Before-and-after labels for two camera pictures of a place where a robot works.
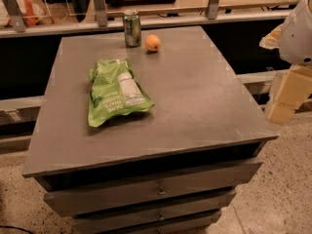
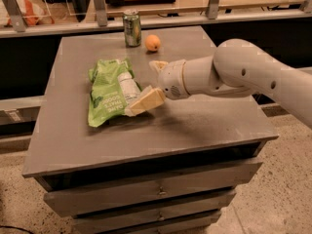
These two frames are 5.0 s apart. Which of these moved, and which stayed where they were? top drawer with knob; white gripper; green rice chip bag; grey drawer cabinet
Moved: white gripper
Stayed: grey drawer cabinet; top drawer with knob; green rice chip bag
